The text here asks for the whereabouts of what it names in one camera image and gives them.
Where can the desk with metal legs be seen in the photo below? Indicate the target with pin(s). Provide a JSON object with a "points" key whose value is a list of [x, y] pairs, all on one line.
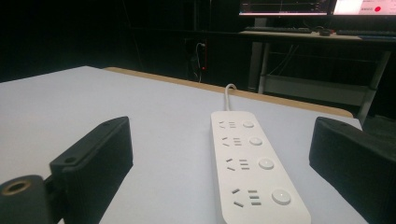
{"points": [[314, 62]]}

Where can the black keyboard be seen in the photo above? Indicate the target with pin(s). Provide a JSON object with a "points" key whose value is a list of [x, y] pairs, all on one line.
{"points": [[278, 30], [365, 32]]}

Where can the computer monitor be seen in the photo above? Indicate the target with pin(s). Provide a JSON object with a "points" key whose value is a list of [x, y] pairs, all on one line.
{"points": [[285, 6], [364, 6]]}

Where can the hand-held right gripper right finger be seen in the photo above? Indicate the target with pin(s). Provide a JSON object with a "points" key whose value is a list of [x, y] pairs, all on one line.
{"points": [[358, 155]]}

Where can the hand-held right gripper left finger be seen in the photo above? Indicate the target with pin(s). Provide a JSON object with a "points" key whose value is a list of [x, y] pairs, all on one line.
{"points": [[93, 161]]}

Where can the white power strip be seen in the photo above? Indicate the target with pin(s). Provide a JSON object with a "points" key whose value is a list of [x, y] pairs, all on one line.
{"points": [[252, 165]]}

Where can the black computer mouse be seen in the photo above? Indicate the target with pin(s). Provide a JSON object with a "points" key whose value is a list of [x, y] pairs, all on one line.
{"points": [[324, 31]]}

